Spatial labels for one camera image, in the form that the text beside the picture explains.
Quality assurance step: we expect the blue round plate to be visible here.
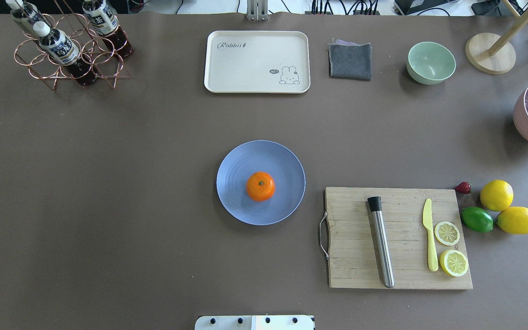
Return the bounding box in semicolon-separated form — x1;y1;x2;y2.
216;140;306;226

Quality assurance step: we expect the orange mandarin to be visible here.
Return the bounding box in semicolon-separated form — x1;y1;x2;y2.
246;171;276;201

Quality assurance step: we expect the cream rabbit tray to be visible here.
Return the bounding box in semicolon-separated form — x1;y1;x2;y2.
203;31;311;94

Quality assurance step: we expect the steel muddler black tip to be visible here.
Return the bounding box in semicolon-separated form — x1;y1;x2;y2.
367;196;396;289

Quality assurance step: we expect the bamboo cutting board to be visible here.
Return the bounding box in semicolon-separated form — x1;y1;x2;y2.
324;187;472;290

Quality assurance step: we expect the grey folded cloth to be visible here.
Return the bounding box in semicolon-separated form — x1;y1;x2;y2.
328;39;373;81

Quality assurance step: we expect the green bowl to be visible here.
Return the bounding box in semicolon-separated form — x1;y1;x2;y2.
406;41;457;85

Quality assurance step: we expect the thin lemon slice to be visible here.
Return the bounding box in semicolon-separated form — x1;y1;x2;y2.
434;221;461;246

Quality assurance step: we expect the yellow plastic knife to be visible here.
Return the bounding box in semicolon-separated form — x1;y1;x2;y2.
423;198;439;272

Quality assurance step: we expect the red strawberry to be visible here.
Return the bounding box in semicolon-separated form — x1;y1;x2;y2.
454;181;472;194

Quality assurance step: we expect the thick lemon half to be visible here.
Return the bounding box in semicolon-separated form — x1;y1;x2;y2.
439;249;469;276

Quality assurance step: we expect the tea bottle upper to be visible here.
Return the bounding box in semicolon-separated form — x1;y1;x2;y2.
82;0;133;58

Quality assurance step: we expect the tea bottle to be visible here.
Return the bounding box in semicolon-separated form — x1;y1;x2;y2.
33;21;97;86
82;0;133;58

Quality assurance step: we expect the green lime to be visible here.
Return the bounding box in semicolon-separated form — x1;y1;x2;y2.
461;206;494;233

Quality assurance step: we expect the yellow lemon near strawberry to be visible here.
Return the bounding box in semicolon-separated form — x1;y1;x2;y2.
480;180;514;212

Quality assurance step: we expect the tea bottle front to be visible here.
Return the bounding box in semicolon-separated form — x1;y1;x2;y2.
33;21;97;86

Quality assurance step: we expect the wooden stand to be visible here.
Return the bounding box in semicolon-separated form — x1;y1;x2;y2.
465;8;528;75

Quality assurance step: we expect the yellow lemon far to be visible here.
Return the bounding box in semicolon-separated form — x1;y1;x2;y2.
496;206;528;235

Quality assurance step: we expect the tea bottle side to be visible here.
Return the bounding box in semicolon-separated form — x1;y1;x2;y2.
6;0;48;38

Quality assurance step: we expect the metal camera post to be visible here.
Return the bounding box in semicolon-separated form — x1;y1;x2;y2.
247;0;269;22

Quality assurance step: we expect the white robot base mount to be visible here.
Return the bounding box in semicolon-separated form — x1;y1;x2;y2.
194;314;316;330

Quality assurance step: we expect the copper wire bottle rack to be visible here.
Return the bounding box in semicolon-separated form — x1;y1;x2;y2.
13;0;130;90

